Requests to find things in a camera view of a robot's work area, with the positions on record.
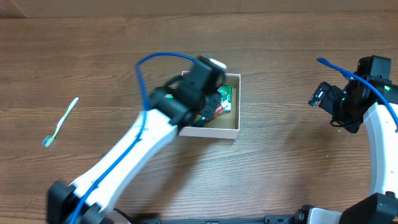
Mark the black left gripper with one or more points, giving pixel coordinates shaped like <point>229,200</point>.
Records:
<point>211,106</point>

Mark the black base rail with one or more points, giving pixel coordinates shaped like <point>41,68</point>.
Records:
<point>268,219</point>

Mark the white green toothbrush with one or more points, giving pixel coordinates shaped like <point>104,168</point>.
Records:
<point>49,139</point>

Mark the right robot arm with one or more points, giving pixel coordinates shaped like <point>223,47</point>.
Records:
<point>373,104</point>

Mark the pink cardboard box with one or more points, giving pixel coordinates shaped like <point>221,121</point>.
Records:
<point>224,126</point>

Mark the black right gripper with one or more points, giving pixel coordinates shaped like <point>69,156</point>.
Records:
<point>325,98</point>

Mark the Colgate toothpaste tube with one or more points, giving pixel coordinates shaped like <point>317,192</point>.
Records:
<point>207,115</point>

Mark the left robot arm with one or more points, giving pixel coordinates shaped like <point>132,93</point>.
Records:
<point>92,196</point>

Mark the green Dettol soap pack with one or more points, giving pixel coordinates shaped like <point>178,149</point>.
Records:
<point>225,104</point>

